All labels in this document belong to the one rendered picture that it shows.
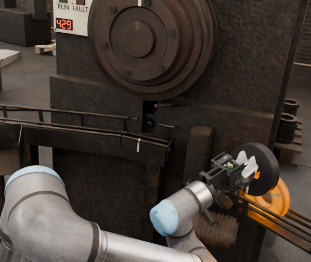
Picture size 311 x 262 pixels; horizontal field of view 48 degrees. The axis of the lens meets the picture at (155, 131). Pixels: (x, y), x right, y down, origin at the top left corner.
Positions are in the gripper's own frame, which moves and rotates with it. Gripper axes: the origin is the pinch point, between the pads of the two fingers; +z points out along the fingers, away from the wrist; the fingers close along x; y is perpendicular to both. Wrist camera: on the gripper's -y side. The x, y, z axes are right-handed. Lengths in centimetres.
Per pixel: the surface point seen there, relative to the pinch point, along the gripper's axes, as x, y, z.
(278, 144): 87, -111, 140
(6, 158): 79, -12, -52
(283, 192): -6.4, -10.5, 5.5
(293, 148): 77, -112, 145
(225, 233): 8.2, -33.8, -3.8
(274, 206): -5.3, -16.0, 3.5
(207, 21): 33.5, 31.5, 15.5
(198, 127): 34.5, -7.4, 9.7
